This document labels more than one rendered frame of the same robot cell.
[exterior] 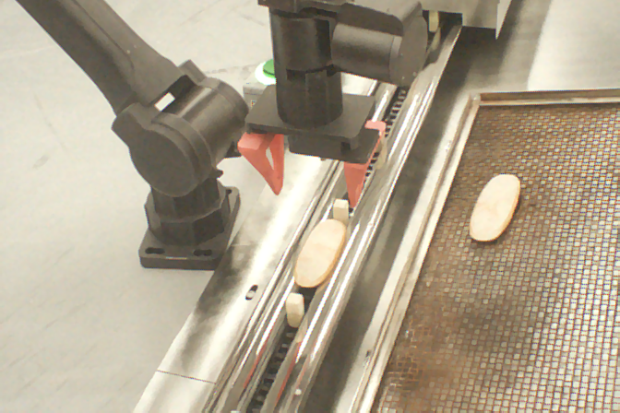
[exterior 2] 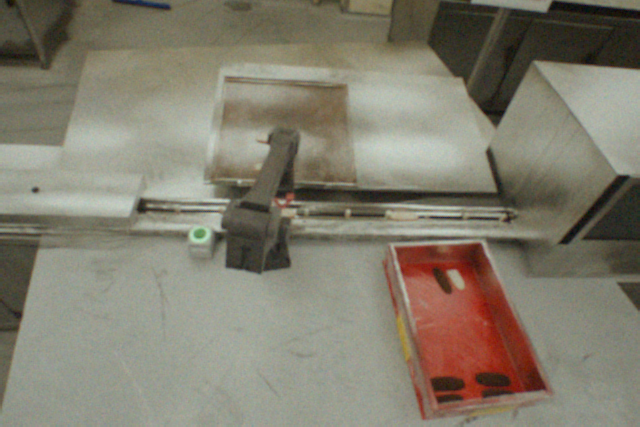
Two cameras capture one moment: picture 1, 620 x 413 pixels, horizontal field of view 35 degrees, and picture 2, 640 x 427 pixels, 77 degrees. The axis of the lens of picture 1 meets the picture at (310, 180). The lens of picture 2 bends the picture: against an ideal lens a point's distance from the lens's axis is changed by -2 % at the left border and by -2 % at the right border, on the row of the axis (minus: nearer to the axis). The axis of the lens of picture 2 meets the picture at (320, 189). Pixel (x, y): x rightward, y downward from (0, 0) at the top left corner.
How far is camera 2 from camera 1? 1.39 m
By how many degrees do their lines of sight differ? 81
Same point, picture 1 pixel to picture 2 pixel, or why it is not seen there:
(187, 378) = (339, 226)
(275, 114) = (288, 184)
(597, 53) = (146, 168)
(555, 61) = (151, 178)
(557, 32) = not seen: hidden behind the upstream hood
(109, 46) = not seen: hidden behind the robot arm
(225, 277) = (301, 229)
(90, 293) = (306, 276)
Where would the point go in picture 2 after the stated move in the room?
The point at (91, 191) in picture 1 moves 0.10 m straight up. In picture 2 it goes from (255, 300) to (255, 282)
